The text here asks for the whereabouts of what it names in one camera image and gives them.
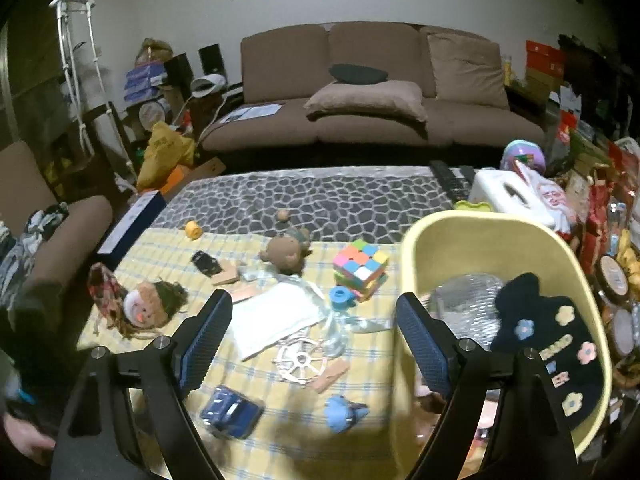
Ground patterned dark cloth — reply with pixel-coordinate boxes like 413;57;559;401
0;202;69;307

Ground white bag with red print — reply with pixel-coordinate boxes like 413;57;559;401
519;164;577;242

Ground snowman plush doll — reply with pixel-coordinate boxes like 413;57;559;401
87;262;189;342

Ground white tissue box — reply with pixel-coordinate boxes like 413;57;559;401
467;169;557;229

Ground orange shoe boxes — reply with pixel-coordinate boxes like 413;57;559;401
524;39;567;69

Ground stack of blue boxes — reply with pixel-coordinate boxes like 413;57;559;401
123;62;169;104

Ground black toy car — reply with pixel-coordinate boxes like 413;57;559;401
191;250;222;276

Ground silver bubble mailer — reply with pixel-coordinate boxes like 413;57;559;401
429;274;507;352

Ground orange box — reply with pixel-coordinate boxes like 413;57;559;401
159;166;189;197

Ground long blue white box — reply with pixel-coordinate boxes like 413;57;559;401
96;189;168;267

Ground blue toy car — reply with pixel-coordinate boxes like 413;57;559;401
199;385;265;441

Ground brown flat cushion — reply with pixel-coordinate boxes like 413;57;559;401
303;80;429;124

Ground white plastic pouch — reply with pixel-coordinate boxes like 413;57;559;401
231;282;327;361

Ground multicoloured puzzle cube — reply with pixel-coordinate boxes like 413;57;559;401
332;240;391;304

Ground silver wheel-shaped trivet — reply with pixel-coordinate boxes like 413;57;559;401
272;338;334;386

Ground brown armchair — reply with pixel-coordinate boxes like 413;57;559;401
0;140;114;313

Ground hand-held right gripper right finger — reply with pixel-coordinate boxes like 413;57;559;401
395;292;583;480

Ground yellow plastic bag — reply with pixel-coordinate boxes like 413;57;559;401
135;120;197;191

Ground black speaker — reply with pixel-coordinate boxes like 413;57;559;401
198;43;224;76

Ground white metal rack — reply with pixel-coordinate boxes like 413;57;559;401
48;0;132;177

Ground yellow plastic basin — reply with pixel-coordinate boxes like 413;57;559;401
399;210;614;462

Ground purple round toy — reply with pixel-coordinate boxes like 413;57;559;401
499;139;546;174

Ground person's left hand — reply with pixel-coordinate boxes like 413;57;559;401
1;415;56;467

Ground blue plastic roll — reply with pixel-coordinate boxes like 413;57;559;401
328;285;357;310

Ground round tin with lid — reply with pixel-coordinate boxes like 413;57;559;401
611;307;640;357
597;254;632;297

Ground light blue toy figure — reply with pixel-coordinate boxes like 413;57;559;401
324;395;370;434

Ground black remote control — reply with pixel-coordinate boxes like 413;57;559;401
429;159;476;202

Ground green plastic piece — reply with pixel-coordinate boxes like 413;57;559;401
453;199;494;214

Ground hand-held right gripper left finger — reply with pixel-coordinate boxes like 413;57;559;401
50;288;233;480

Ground brown sofa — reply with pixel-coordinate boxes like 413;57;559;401
199;22;547;162

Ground pile of snack packets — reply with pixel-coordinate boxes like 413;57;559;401
547;125;640;271

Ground brown bear plush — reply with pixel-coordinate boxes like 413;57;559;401
258;227;314;276

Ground clear shiny ribbon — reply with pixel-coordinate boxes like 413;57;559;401
239;262;396;358

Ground black oval cushion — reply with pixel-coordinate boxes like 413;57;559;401
328;63;390;85

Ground stone-pattern desktop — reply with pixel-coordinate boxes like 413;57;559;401
75;166;483;480

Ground beige square cushion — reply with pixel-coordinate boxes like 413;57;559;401
427;33;511;110

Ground yellow checkered cloth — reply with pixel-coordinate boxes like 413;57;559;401
76;227;416;480

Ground papers on sofa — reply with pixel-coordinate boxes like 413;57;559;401
218;103;284;125

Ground black cap with flowers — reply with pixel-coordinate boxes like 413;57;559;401
489;272;607;432

